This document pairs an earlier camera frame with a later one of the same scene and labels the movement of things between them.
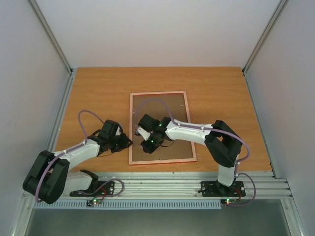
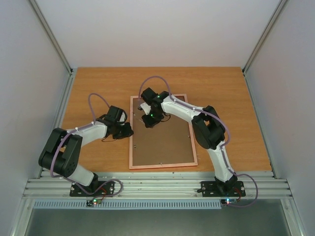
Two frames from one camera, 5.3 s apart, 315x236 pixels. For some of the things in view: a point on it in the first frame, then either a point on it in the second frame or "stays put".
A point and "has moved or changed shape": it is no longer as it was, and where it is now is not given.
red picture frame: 131,127 has moved or changed shape
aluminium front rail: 184,185 stays put
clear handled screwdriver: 138,143 has moved or changed shape
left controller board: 90,202 stays put
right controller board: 228,201 stays put
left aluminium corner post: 51,37 stays put
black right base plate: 213,189 stays put
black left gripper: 122,143 → 125,132
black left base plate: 97,188 stays put
